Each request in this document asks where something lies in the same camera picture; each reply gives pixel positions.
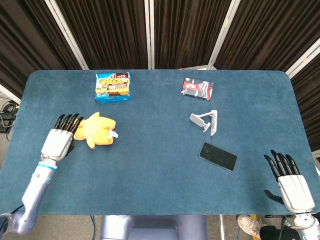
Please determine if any dark curtain partition panel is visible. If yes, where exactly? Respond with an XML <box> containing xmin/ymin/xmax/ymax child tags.
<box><xmin>149</xmin><ymin>0</ymin><xmax>241</xmax><ymax>70</ymax></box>
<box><xmin>286</xmin><ymin>37</ymin><xmax>320</xmax><ymax>153</ymax></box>
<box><xmin>207</xmin><ymin>0</ymin><xmax>320</xmax><ymax>73</ymax></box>
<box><xmin>0</xmin><ymin>0</ymin><xmax>89</xmax><ymax>101</ymax></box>
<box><xmin>44</xmin><ymin>0</ymin><xmax>154</xmax><ymax>70</ymax></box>

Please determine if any black smartphone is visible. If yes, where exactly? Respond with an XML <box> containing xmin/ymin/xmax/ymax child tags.
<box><xmin>198</xmin><ymin>141</ymin><xmax>238</xmax><ymax>172</ymax></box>

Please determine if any white folding phone stand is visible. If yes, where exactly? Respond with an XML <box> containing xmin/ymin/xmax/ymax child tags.
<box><xmin>189</xmin><ymin>109</ymin><xmax>218</xmax><ymax>137</ymax></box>

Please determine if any white table leg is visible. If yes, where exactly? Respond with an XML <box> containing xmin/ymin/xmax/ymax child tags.
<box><xmin>219</xmin><ymin>214</ymin><xmax>226</xmax><ymax>240</ymax></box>

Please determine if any red black card box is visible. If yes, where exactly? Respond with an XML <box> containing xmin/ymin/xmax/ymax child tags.
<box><xmin>180</xmin><ymin>76</ymin><xmax>214</xmax><ymax>102</ymax></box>

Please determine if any blue yellow snack box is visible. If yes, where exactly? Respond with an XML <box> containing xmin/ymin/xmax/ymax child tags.
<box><xmin>94</xmin><ymin>71</ymin><xmax>132</xmax><ymax>104</ymax></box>

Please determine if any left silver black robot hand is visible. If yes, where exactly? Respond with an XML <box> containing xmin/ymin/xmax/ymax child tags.
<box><xmin>40</xmin><ymin>113</ymin><xmax>85</xmax><ymax>162</ymax></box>

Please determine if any grey blue robot torso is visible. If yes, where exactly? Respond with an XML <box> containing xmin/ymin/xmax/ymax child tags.
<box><xmin>99</xmin><ymin>214</ymin><xmax>208</xmax><ymax>240</ymax></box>

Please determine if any blue felt table cover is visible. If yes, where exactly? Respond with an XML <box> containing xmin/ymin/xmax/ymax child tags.
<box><xmin>0</xmin><ymin>69</ymin><xmax>320</xmax><ymax>216</ymax></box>

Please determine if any white sneaker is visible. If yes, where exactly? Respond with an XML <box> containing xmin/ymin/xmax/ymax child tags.
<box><xmin>236</xmin><ymin>214</ymin><xmax>263</xmax><ymax>240</ymax></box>

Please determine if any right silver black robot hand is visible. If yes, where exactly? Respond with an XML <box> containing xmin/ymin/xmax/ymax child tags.
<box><xmin>263</xmin><ymin>149</ymin><xmax>316</xmax><ymax>215</ymax></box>

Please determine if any black trouser leg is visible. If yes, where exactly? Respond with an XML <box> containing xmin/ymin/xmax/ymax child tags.
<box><xmin>259</xmin><ymin>224</ymin><xmax>296</xmax><ymax>240</ymax></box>

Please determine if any yellow plush toy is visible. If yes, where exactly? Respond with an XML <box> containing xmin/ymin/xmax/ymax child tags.
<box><xmin>72</xmin><ymin>112</ymin><xmax>119</xmax><ymax>150</ymax></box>

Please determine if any black cable bundle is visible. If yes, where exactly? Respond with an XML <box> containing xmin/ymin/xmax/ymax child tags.
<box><xmin>0</xmin><ymin>99</ymin><xmax>20</xmax><ymax>133</ymax></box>

